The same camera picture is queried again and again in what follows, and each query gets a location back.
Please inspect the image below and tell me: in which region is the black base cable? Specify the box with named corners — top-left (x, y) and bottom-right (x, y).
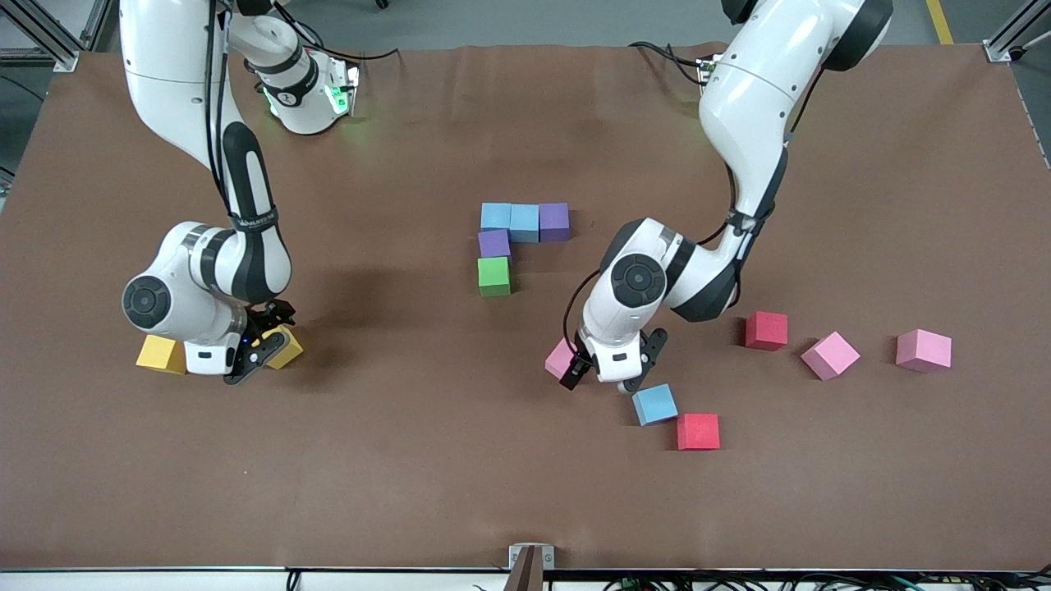
top-left (629, 39), bottom-right (709, 87)

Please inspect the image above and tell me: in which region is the pink foam block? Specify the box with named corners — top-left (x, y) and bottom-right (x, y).
top-left (545, 337), bottom-right (580, 380)
top-left (801, 331), bottom-right (861, 382)
top-left (895, 329), bottom-right (953, 374)

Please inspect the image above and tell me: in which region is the red foam block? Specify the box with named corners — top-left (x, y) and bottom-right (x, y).
top-left (677, 413), bottom-right (721, 451)
top-left (746, 311), bottom-right (788, 352)

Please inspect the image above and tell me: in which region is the green foam block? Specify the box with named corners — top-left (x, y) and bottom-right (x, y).
top-left (477, 257), bottom-right (512, 297)

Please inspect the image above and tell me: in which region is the metal table edge bracket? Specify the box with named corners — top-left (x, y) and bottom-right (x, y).
top-left (503, 544), bottom-right (556, 591)

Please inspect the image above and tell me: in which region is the aluminium frame post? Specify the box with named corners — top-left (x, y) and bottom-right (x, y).
top-left (0, 0), bottom-right (109, 71)
top-left (983, 0), bottom-right (1051, 63)

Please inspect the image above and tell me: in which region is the yellow foam block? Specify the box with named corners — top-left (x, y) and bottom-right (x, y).
top-left (261, 324), bottom-right (304, 370)
top-left (135, 335), bottom-right (188, 376)

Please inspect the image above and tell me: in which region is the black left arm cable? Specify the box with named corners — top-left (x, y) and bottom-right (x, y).
top-left (563, 269), bottom-right (604, 350)

